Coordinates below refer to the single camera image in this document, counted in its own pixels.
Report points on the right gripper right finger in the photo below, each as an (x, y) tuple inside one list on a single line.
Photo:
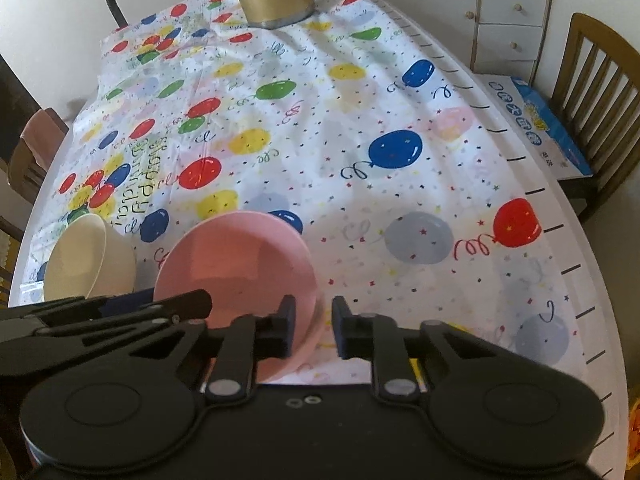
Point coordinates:
[(388, 348)]

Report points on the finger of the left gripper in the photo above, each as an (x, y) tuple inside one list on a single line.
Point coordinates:
[(175, 305)]

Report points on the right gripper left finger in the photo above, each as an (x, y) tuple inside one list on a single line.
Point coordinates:
[(238, 348)]

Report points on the large pink bowl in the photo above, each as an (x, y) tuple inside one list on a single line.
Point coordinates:
[(248, 261)]

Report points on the cream bowl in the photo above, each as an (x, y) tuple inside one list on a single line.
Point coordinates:
[(90, 259)]

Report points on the wooden chair near left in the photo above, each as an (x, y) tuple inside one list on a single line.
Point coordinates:
[(10, 242)]

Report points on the wooden chair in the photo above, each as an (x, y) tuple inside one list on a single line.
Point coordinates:
[(31, 159), (596, 99), (10, 242)]

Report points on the wooden chair far left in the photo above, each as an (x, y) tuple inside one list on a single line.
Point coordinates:
[(31, 159)]

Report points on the balloon pattern tablecloth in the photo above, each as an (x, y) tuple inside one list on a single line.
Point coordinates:
[(352, 128)]

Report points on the pink cloth on chair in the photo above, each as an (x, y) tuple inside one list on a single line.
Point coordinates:
[(43, 134)]

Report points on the blue white cardboard box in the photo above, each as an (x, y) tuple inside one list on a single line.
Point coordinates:
[(539, 126)]

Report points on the orange toy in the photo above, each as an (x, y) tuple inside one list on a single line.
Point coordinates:
[(633, 447)]

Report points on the wooden chair right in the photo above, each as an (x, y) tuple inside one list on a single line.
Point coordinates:
[(596, 99)]

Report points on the white drawer cabinet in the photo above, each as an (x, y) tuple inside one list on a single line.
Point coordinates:
[(502, 37)]

